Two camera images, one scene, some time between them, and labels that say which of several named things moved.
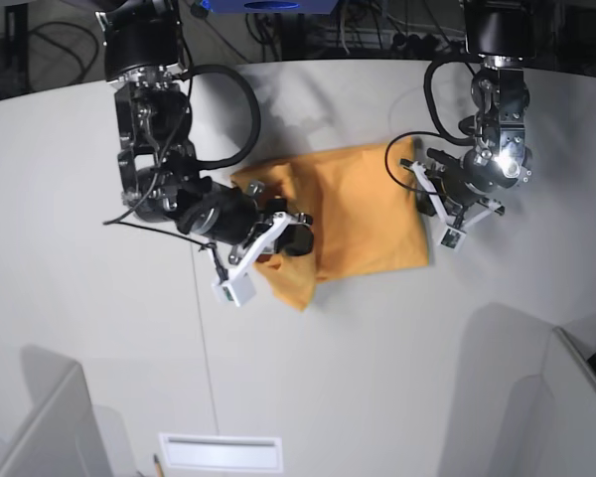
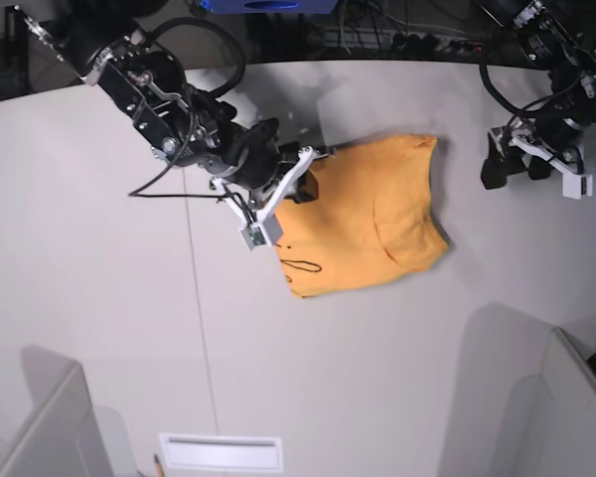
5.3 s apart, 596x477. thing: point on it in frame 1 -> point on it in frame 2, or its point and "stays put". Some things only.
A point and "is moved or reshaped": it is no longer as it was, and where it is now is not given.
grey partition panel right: x=560 y=422 stays put
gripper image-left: x=234 y=215 -> x=252 y=158
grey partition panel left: x=60 y=436 stays put
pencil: x=158 y=467 stays put
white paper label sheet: x=223 y=452 stays put
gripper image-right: x=465 y=179 -> x=562 y=128
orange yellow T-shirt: x=367 y=211 is moved or reshaped
